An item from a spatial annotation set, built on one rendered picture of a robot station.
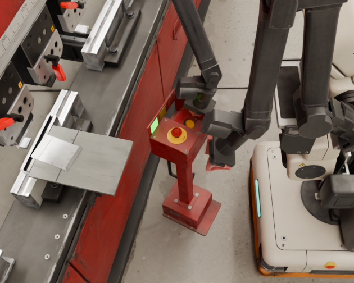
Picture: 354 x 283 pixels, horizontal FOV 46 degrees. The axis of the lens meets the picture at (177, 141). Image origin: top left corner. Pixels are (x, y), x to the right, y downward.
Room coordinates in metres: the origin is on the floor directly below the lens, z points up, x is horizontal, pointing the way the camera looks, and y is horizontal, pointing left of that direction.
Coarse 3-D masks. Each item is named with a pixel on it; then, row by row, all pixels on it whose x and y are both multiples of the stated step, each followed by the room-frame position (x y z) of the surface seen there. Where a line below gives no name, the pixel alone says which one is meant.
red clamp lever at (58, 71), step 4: (44, 56) 0.80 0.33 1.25; (48, 56) 0.80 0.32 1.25; (52, 56) 0.80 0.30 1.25; (56, 56) 0.79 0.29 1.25; (48, 60) 0.79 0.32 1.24; (52, 60) 0.79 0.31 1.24; (56, 60) 0.79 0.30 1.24; (52, 64) 0.80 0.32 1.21; (56, 64) 0.79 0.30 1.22; (52, 68) 0.79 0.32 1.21; (56, 68) 0.79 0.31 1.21; (60, 68) 0.79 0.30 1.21; (56, 72) 0.79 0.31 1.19; (60, 72) 0.79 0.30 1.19; (56, 76) 0.79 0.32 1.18; (60, 76) 0.79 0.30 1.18; (64, 76) 0.79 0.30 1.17; (60, 80) 0.79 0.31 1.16; (64, 80) 0.79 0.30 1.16
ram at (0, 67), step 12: (0, 0) 0.76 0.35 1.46; (12, 0) 0.80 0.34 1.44; (24, 0) 0.83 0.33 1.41; (0, 12) 0.75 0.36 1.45; (12, 12) 0.78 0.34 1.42; (36, 12) 0.85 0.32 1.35; (0, 24) 0.73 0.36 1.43; (24, 24) 0.80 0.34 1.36; (0, 36) 0.71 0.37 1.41; (12, 48) 0.73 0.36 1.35; (0, 60) 0.68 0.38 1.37; (0, 72) 0.66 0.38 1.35
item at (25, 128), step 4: (32, 116) 0.71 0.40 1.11; (28, 120) 0.69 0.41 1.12; (32, 120) 0.72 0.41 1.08; (28, 124) 0.69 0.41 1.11; (24, 128) 0.67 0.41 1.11; (28, 128) 0.69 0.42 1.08; (20, 132) 0.65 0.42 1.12; (24, 132) 0.66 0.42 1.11; (20, 136) 0.64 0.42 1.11; (24, 136) 0.66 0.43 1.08; (16, 140) 0.63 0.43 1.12; (20, 140) 0.64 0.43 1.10; (16, 144) 0.62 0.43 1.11; (20, 144) 0.64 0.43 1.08
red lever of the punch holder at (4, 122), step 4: (8, 116) 0.60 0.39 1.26; (12, 116) 0.60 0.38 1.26; (16, 116) 0.60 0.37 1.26; (20, 116) 0.60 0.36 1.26; (0, 120) 0.56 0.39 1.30; (4, 120) 0.57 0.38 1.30; (8, 120) 0.57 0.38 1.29; (12, 120) 0.58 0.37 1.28; (16, 120) 0.59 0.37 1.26; (20, 120) 0.59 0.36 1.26; (0, 124) 0.55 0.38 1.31; (4, 124) 0.55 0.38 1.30; (8, 124) 0.56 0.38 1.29; (0, 128) 0.54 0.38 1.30; (4, 128) 0.55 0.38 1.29
